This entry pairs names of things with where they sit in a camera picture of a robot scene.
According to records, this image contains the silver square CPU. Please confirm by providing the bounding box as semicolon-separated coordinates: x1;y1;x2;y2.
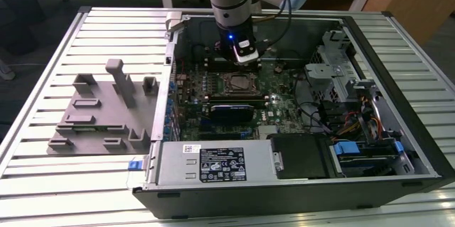
231;75;252;91

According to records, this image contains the metal socket cover frame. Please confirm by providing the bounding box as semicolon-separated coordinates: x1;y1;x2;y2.
221;73;264;97

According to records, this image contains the black CPU socket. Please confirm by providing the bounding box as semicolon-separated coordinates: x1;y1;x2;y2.
220;72;265;98

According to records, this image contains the black RAM slot bank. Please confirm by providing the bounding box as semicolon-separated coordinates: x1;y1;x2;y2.
205;56;260;74
208;95;267;108

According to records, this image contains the black graphics card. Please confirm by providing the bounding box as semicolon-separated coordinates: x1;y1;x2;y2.
208;104;255;124

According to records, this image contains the silver metal drive cage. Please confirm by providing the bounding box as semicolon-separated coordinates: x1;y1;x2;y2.
304;31;359;102

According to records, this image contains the green motherboard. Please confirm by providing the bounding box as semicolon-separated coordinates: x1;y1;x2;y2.
169;60;309;141

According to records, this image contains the gray parts rack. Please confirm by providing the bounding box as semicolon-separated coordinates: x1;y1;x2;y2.
47;58;163;156

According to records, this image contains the black plastic cover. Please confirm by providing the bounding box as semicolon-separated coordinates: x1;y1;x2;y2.
265;133;333;180

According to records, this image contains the green RAM stick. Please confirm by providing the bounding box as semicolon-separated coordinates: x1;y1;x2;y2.
72;125;111;133

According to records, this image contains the silver power supply with label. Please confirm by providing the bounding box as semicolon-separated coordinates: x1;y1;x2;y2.
148;141;277;185

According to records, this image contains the hard disk in blue carrier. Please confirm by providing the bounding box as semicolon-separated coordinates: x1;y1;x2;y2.
328;140;404;163

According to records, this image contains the blue case latch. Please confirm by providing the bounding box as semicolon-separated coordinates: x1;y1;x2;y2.
127;159;144;171

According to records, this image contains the black open PC case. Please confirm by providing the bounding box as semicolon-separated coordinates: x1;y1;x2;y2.
132;11;452;220

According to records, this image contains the white wrist camera black face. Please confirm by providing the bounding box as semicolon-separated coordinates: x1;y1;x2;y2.
232;38;260;65

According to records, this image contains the black camera cable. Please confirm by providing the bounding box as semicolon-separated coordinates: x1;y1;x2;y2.
261;0;295;46

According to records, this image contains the gray plastic bracket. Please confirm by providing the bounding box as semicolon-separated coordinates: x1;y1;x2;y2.
345;79;377;97
321;31;348;50

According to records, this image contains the coloured wire bundle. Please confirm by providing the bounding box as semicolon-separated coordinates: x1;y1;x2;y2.
329;96;387;140

